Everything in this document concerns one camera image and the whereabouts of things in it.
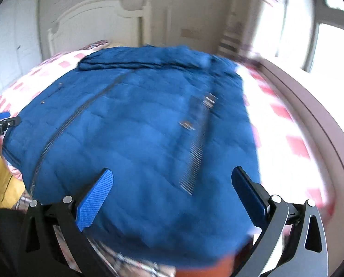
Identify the black cloth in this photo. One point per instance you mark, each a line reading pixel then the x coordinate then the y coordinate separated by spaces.
pixel 4 230

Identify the window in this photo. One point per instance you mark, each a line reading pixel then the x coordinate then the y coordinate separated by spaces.
pixel 327 40

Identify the person's orange clothing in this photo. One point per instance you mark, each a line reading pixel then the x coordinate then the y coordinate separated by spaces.
pixel 212 265

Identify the pink white checked blanket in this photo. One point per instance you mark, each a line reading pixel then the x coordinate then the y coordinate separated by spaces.
pixel 276 138

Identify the printed curtain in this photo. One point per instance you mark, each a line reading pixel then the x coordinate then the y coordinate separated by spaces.
pixel 241 28

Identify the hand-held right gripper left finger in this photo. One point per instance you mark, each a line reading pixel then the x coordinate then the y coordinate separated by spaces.
pixel 94 199

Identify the colourful patterned pillow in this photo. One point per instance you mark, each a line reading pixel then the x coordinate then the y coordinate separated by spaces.
pixel 98 44

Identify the white bed headboard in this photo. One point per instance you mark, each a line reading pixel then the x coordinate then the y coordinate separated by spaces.
pixel 102 20

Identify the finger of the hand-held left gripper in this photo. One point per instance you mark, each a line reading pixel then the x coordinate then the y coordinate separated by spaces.
pixel 3 115

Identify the yellow floral bed sheet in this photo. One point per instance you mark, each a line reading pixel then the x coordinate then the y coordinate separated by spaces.
pixel 7 179

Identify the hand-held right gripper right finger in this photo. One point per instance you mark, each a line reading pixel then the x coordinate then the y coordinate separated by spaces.
pixel 248 196

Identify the white wardrobe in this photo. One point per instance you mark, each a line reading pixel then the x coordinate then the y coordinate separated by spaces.
pixel 10 40

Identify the blue puffer jacket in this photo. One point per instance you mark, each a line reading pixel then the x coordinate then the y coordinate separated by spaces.
pixel 146 121

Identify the plaid cloth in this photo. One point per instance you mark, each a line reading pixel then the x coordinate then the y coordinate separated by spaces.
pixel 131 265

